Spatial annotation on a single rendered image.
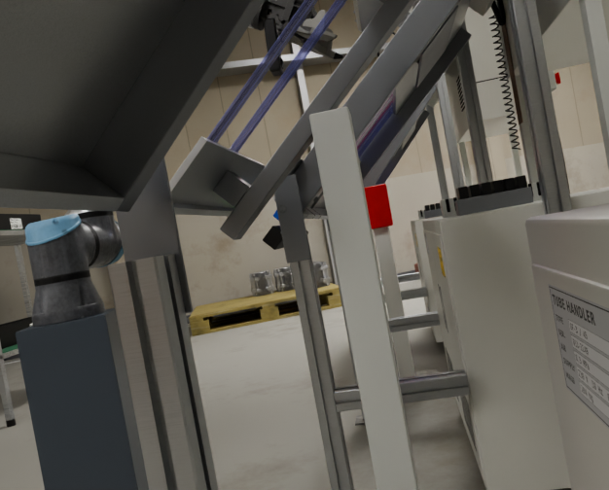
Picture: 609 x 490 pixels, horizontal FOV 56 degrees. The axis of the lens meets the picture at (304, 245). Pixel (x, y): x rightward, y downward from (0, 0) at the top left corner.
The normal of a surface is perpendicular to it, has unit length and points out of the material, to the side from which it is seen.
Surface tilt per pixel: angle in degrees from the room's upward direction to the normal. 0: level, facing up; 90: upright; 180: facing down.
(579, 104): 90
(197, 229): 90
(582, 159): 90
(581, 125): 90
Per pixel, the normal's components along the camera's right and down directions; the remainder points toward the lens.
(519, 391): -0.16, 0.04
